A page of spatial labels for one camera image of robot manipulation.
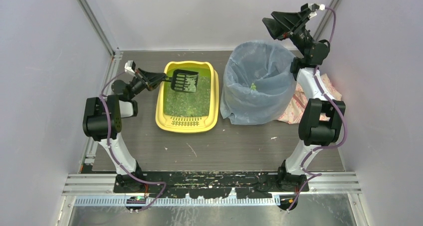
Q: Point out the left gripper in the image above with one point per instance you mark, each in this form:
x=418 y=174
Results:
x=144 y=77

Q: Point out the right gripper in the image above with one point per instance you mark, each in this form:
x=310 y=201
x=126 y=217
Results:
x=295 y=23

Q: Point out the black litter scoop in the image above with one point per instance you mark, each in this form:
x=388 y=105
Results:
x=183 y=81

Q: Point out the yellow litter box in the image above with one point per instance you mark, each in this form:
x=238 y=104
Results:
x=189 y=124

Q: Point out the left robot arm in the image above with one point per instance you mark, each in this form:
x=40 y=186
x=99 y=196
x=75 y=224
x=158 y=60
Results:
x=102 y=122

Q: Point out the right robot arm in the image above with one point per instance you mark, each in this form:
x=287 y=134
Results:
x=323 y=116

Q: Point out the green cat litter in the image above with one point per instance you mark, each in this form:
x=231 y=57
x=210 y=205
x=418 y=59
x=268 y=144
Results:
x=195 y=104

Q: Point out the blue bag lined bin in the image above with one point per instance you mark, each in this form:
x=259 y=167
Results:
x=257 y=83

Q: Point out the pink patterned cloth bag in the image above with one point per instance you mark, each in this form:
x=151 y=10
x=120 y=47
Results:
x=295 y=109

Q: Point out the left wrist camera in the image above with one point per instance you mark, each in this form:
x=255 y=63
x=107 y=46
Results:
x=130 y=67

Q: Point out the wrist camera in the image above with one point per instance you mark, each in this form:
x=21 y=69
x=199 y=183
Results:
x=130 y=67
x=314 y=8

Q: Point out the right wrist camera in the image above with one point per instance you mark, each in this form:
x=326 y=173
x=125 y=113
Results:
x=314 y=8

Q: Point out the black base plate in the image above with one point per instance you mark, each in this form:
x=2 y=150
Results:
x=212 y=184

